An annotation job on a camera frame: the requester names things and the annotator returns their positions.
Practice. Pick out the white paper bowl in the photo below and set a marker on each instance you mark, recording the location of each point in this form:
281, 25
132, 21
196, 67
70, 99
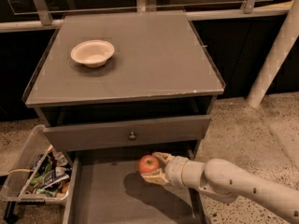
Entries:
93, 53

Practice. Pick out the metal railing with brackets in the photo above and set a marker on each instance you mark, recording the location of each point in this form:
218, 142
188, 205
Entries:
144, 8

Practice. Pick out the grey open middle drawer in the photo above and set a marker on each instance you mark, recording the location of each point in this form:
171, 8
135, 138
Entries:
106, 188

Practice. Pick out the clear plastic bin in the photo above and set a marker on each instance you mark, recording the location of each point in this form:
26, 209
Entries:
37, 143

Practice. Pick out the round metal drawer knob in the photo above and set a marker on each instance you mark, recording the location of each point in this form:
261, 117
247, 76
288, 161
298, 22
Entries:
132, 136

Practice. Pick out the snack packets in bin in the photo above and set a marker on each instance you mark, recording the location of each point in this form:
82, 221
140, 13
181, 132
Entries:
49, 176

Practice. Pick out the grey top drawer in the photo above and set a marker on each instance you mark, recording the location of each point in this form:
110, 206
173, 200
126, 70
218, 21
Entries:
115, 134

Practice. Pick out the red apple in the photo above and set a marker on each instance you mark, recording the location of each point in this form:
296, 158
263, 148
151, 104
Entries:
148, 164

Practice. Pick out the grey drawer cabinet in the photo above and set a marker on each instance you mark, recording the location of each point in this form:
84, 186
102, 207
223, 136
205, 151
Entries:
159, 70

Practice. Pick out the white diagonal pole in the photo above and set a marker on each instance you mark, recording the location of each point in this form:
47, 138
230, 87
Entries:
281, 47

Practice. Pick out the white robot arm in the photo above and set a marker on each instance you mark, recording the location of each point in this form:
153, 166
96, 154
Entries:
220, 180

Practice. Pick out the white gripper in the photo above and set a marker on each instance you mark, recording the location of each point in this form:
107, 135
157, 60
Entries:
175, 171

